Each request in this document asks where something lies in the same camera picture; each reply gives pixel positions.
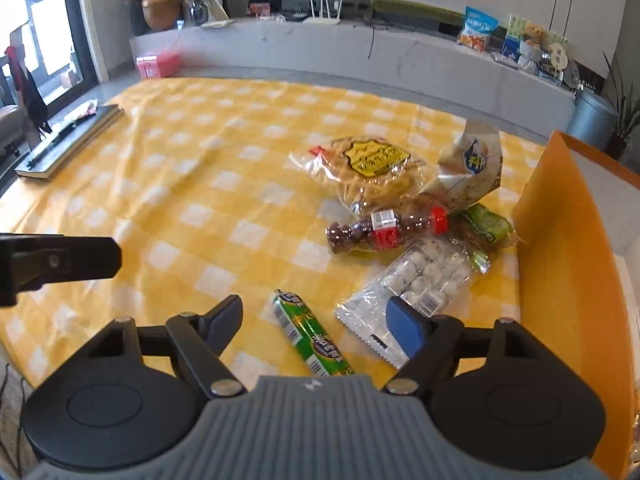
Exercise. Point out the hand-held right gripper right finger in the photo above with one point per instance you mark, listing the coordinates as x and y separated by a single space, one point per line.
406 327

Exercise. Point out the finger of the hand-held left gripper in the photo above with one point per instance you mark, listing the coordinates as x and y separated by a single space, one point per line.
75 257

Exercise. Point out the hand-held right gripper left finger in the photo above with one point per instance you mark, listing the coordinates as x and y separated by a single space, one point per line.
222 317

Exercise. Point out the clear white candy packet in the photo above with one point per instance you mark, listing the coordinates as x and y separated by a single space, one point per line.
435 265

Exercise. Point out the green sausage stick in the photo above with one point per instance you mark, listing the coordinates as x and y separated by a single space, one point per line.
307 332

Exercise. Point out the red cap nut bottle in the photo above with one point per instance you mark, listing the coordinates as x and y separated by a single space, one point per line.
382 232

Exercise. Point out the green snack packet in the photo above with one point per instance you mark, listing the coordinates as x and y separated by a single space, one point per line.
487 225

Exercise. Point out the orange cardboard box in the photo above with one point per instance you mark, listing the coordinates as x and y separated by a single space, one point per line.
565 240

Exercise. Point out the yellow checkered tablecloth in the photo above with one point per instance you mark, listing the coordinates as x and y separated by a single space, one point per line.
200 185

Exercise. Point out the dark hardcover book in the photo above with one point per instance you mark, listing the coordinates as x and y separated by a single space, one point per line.
100 121

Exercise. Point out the clear yellow label snack bag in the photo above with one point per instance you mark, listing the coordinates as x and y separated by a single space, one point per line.
370 160

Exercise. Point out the white and blue snack bag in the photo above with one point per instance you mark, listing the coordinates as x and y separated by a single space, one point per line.
475 160

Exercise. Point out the pink box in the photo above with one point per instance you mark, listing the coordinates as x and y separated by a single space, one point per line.
159 66

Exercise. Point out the dark vase with dried flowers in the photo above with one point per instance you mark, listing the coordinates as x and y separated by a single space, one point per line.
134 7

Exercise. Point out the brown round vase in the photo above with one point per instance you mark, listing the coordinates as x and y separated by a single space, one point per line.
160 11

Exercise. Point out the grey trash bin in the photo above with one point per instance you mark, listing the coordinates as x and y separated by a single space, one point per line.
592 120

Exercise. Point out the white marble tv console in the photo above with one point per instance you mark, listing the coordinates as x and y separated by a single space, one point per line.
325 50

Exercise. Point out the potted green plant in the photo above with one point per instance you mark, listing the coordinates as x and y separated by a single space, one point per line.
622 125

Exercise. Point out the small red card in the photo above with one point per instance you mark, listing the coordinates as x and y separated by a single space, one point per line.
260 10

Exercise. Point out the round paper fan sign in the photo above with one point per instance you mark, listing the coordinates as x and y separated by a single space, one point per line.
557 56

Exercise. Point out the white router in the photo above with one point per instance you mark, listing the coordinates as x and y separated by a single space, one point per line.
322 20

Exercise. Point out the brown teddy bear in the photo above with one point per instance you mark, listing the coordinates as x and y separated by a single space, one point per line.
535 33

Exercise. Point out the white picture frame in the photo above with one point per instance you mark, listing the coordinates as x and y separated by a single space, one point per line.
217 7

